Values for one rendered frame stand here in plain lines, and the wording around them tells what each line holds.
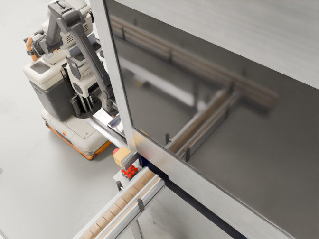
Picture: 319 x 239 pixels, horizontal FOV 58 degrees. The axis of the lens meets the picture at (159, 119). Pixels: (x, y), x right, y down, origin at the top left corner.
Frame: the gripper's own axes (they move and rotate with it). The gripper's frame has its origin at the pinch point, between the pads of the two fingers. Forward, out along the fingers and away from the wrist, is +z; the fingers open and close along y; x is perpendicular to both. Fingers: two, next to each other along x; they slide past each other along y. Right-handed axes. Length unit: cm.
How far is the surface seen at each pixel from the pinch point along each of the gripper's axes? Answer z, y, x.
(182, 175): -29, 57, -13
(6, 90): 120, -178, -8
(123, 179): -1.3, 31.7, -23.5
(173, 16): -99, 44, -13
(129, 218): -8, 49, -36
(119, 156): -15.9, 27.0, -20.3
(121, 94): -54, 24, -13
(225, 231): -9, 84, -12
